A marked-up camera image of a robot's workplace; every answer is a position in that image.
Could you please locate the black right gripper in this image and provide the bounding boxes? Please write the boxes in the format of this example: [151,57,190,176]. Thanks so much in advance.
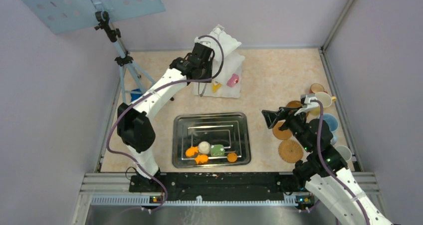
[262,105,313,152]

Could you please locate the yellow cake slice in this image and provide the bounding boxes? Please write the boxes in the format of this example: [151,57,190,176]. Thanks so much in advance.
[212,81,222,93]

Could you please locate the pink cake slice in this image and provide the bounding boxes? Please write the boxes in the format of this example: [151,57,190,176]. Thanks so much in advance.
[226,73,240,88]

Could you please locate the orange round cookie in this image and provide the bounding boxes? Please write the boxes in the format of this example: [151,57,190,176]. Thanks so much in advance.
[226,153,237,163]

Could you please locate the green roll cake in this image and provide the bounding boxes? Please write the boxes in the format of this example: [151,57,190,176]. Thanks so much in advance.
[210,144,225,157]

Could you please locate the white round bun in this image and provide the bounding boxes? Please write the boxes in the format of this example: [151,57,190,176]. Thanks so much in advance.
[198,141,211,155]

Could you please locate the metal tongs with pink tips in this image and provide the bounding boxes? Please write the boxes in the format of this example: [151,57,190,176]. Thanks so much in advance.
[197,82,209,97]

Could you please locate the orange fish cake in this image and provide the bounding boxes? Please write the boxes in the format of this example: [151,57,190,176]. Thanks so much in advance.
[194,154,209,165]
[185,146,199,158]

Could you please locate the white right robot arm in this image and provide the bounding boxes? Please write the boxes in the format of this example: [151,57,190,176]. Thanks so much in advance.
[261,107,391,225]

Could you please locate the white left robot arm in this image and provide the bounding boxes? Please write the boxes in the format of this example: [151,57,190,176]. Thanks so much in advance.
[117,42,215,192]

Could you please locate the brown coaster middle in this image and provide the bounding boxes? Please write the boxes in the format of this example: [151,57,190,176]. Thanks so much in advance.
[272,121,292,140]

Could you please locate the brown coaster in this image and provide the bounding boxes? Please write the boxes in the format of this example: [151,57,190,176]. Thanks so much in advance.
[272,121,292,140]
[286,100,302,109]

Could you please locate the brown coaster back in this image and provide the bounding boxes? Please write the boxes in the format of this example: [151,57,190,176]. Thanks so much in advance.
[286,100,302,109]

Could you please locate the white three-tier dessert stand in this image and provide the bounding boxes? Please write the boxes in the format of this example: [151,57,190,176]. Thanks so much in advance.
[193,25,245,98]

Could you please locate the woven coaster front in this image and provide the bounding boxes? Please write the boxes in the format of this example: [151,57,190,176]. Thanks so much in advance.
[278,140,304,164]

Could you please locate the brown mug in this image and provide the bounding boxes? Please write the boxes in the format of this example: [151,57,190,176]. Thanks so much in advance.
[309,83,328,94]

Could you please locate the yellow mug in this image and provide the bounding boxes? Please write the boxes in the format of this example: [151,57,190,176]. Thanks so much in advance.
[310,92,337,115]

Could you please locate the stainless steel tray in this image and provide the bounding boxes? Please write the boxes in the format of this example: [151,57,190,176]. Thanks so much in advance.
[172,112,251,169]

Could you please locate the blue mug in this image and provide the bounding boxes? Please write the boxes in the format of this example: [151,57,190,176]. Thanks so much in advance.
[323,113,339,145]

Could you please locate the blue toy block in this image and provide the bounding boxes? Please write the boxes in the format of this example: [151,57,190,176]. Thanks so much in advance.
[130,88,143,102]

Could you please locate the light blue music stand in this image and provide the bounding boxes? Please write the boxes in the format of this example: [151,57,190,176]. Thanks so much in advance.
[21,0,166,102]

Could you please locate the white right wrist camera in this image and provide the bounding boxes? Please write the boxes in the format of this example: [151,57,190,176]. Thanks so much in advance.
[294,94,320,116]

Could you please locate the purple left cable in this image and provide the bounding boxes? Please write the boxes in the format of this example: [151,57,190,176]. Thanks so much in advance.
[106,34,224,214]

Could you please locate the purple cable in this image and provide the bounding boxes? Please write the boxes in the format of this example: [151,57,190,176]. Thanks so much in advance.
[106,34,224,214]
[312,99,371,225]

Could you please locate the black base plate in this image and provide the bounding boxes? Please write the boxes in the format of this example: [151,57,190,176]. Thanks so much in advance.
[129,172,308,202]

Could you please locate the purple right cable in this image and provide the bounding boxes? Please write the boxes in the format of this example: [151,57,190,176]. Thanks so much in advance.
[312,99,371,225]

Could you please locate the white cable duct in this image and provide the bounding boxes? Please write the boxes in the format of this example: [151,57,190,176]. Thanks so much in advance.
[91,195,298,207]

